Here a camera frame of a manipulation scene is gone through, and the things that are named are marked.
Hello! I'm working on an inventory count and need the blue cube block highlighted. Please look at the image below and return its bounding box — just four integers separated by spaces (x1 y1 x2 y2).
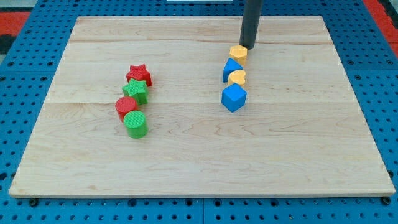
221 83 247 113

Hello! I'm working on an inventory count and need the blue triangle block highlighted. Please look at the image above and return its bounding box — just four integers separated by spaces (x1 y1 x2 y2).
222 58 243 83

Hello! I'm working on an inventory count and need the light wooden board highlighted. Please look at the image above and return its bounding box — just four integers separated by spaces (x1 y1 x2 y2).
9 16 396 198

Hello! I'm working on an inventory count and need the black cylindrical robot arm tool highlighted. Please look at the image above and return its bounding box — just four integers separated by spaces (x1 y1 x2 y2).
239 0 263 50

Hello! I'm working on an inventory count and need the yellow hexagon block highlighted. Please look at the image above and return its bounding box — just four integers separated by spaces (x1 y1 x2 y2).
229 45 248 66

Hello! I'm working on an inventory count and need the green star block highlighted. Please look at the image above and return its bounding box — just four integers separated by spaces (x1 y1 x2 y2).
122 79 149 105

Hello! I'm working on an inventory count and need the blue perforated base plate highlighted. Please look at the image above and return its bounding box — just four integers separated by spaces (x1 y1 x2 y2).
1 0 397 223

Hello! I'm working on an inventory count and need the yellow heart block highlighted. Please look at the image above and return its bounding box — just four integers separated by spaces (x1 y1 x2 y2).
227 70 246 88

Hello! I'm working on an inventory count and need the red star block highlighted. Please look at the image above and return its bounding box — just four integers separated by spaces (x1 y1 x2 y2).
126 64 152 86

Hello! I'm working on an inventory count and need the red cylinder block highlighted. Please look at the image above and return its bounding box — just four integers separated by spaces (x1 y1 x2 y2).
115 96 138 122

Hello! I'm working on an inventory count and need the green cylinder block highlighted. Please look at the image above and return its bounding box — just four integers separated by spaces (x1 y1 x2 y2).
123 110 148 139

